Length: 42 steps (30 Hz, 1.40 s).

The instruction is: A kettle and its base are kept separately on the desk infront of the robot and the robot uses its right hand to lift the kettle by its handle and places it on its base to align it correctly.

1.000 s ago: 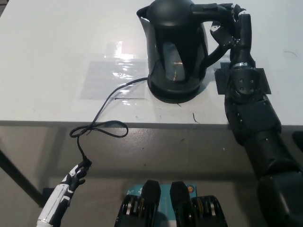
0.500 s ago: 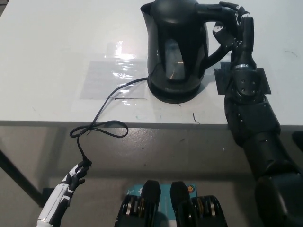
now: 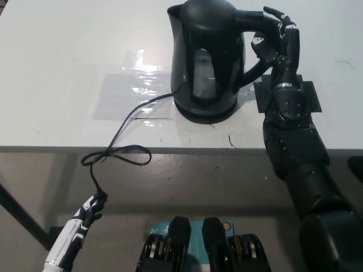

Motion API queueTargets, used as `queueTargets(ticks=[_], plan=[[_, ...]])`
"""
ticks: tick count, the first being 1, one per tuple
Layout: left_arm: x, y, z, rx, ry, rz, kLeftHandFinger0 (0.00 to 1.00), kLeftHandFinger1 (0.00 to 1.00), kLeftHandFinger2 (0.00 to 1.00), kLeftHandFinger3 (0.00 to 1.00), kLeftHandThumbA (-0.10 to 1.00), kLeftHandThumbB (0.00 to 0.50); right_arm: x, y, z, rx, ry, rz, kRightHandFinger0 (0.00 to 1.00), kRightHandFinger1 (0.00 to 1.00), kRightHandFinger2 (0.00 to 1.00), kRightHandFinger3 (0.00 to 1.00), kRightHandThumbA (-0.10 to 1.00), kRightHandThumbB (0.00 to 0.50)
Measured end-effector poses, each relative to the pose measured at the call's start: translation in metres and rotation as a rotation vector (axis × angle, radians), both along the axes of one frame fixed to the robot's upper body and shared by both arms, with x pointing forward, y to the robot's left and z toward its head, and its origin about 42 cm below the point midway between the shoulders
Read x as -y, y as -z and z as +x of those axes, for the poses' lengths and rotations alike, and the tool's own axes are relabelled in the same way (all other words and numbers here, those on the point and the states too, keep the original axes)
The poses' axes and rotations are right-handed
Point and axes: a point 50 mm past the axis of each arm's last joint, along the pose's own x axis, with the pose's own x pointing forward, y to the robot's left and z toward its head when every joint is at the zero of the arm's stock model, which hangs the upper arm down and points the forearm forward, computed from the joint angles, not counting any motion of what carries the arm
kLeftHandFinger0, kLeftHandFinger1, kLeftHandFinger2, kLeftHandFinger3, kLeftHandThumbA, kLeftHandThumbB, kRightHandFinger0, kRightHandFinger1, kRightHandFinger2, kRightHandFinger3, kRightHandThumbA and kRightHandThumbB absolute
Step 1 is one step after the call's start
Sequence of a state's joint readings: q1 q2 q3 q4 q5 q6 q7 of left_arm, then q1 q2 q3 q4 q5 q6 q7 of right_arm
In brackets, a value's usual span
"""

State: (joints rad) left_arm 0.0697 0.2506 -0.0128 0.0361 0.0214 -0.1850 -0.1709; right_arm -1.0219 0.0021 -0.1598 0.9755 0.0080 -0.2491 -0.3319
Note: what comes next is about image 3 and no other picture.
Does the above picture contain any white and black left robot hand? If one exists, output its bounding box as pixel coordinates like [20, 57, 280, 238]
[44, 192, 110, 267]

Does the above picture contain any black and teal robot body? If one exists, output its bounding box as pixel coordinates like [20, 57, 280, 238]
[135, 215, 270, 272]

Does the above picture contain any black power cord with plug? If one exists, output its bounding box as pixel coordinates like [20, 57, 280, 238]
[80, 92, 175, 201]

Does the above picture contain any round black kettle base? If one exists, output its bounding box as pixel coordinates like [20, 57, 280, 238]
[173, 100, 238, 124]

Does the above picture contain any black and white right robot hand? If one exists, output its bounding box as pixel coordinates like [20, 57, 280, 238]
[251, 6, 301, 91]

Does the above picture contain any laminated paper sheet under tape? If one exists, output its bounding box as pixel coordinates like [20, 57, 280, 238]
[92, 73, 178, 121]

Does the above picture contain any black electric kettle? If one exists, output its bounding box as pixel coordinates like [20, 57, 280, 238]
[166, 0, 277, 114]

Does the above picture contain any black tape patch on table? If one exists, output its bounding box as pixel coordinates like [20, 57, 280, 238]
[253, 75, 323, 114]

